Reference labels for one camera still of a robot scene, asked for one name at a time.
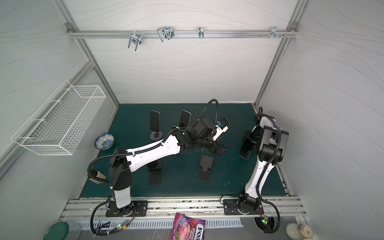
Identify teal phone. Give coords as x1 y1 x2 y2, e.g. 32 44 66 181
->
238 139 255 160

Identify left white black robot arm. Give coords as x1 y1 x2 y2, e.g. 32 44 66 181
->
87 111 230 209

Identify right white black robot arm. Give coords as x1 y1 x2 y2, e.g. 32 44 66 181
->
237 107 289 234

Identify front right folding stand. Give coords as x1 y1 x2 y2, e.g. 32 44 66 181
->
198 155 214 183

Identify folding stand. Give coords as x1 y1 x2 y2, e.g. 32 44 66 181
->
198 155 214 183
149 170 162 185

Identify back right tilted phone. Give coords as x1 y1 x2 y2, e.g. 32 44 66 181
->
218 117 230 129

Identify back centre phone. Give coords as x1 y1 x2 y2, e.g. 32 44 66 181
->
178 110 191 128

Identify back left round stand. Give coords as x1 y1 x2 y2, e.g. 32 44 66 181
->
150 131 163 141

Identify front left folding stand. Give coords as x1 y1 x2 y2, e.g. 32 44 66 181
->
149 170 162 185

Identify back left phone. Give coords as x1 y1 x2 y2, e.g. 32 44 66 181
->
150 110 160 133

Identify pink snack bag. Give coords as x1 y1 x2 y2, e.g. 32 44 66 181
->
169 213 206 240

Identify blue white ceramic bowl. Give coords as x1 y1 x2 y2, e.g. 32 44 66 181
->
94 133 115 151

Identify centre metal U-bolt clamp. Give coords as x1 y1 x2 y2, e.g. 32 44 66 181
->
157 26 175 42

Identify metal u-bolt clamp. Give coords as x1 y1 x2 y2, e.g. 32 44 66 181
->
157 26 175 42
128 31 142 51

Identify left metal U-bolt clamp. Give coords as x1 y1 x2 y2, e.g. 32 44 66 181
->
128 31 142 51

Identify white vent grille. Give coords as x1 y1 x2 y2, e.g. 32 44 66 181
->
94 218 244 230

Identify aluminium cross bar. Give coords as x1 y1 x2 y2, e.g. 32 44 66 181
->
67 29 299 39

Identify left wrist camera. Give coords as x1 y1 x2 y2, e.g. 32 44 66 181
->
213 120 229 141

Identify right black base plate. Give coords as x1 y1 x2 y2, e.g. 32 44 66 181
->
223 198 264 216

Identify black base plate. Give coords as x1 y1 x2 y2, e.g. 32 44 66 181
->
223 198 264 216
106 201 148 218

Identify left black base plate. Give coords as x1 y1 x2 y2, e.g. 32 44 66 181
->
106 201 148 218

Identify right metal bolt bracket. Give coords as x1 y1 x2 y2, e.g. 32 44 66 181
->
260 27 287 39

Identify small metal bracket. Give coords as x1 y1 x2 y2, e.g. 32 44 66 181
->
198 27 204 39

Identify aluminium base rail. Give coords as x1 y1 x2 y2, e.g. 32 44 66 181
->
59 196 307 221

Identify white wire basket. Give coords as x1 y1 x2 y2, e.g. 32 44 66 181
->
11 80 106 156

